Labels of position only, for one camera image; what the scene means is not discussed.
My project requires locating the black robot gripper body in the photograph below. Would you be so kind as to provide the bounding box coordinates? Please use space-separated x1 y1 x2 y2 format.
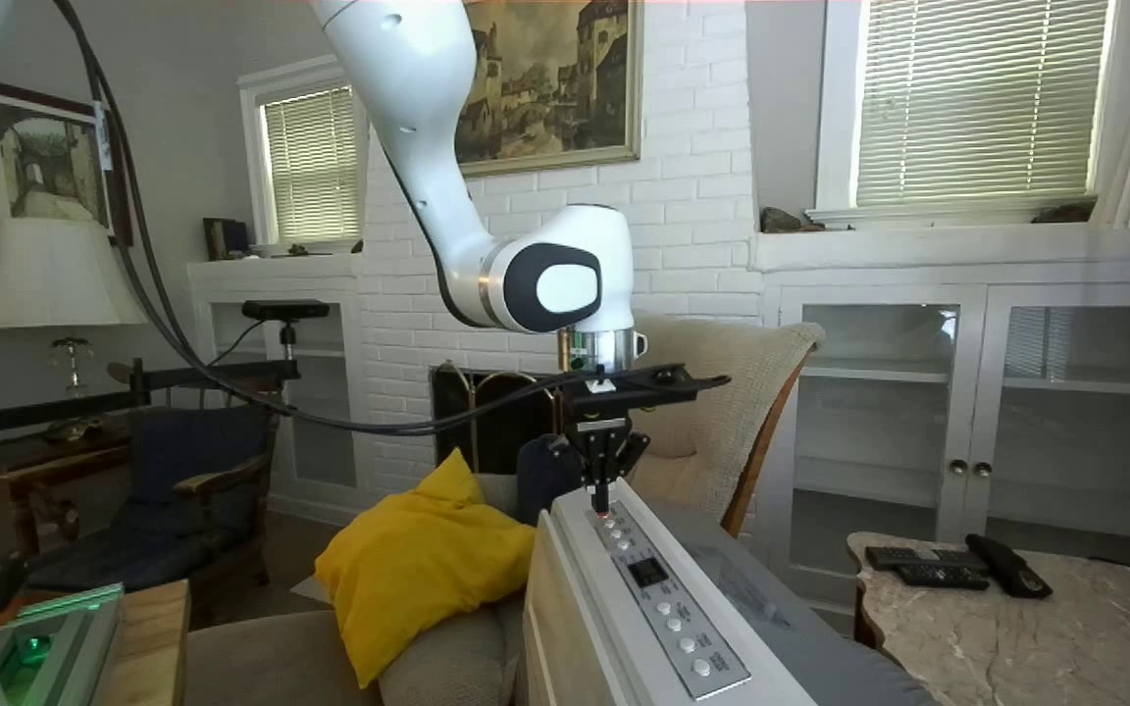
551 364 727 486

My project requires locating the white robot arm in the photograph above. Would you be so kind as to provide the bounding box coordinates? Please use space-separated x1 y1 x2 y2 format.
311 0 713 514

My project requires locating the white portable heater unit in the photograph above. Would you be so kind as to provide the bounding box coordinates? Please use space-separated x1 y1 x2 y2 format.
523 483 935 706

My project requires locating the beige fabric armchair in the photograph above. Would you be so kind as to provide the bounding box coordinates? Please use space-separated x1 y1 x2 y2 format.
628 318 824 533

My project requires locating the yellow cushion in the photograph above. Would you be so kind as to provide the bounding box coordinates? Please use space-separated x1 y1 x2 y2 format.
313 453 535 686

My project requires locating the black flat remote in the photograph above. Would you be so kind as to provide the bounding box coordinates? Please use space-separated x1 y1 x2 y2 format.
868 548 989 594

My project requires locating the grey-green fabric sofa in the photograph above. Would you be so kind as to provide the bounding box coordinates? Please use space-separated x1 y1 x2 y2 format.
182 594 527 706

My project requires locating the framed landscape painting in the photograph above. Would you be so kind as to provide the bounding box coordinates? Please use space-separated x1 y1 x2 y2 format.
459 0 638 176

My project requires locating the white glass door cabinet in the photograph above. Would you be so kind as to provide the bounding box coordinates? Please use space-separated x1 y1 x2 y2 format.
753 223 1130 615

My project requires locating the dark blue wooden armchair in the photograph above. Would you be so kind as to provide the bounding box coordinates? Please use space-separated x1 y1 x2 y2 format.
28 403 276 594

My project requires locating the black remote control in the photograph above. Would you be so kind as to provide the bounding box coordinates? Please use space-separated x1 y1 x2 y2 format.
967 533 1052 601

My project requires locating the window blind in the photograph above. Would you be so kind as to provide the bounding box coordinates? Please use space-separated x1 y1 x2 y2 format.
857 0 1110 207

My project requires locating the wooden side table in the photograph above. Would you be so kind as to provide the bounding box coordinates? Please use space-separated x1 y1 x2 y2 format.
0 433 128 560

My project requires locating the beige lamp with shade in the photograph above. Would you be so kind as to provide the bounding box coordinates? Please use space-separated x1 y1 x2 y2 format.
0 215 144 399

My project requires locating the small framed picture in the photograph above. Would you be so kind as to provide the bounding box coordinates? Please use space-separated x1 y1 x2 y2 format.
0 82 119 235

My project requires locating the black camera on stand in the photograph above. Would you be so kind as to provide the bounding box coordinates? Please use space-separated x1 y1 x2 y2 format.
241 300 330 360

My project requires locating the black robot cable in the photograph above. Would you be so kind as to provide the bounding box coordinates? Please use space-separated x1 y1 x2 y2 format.
51 0 570 440

